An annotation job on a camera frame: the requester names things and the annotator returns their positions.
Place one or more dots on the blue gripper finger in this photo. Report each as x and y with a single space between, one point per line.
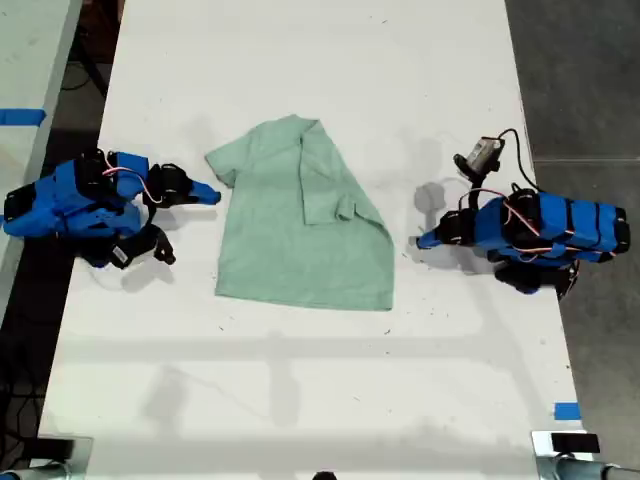
432 244
434 235
206 199
204 188

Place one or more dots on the pale green T-shirt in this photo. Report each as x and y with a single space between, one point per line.
280 250

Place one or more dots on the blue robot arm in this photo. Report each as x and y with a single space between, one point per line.
565 225
65 200

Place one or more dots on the long blue tape strip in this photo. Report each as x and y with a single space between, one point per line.
20 116

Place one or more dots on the white side table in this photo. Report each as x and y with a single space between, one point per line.
25 60

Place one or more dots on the short blue tape strip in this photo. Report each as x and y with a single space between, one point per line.
567 411

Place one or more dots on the small black box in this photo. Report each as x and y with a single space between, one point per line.
575 444
56 448

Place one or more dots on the grey metal pipe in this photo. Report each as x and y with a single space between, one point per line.
600 471

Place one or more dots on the black camera stalk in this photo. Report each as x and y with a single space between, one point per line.
475 192
150 215

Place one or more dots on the grey camera box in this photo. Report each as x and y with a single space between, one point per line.
482 152

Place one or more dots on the black camera box white label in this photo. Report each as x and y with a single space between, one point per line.
127 250

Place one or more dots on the metal table bracket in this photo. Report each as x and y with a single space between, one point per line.
80 457
542 457

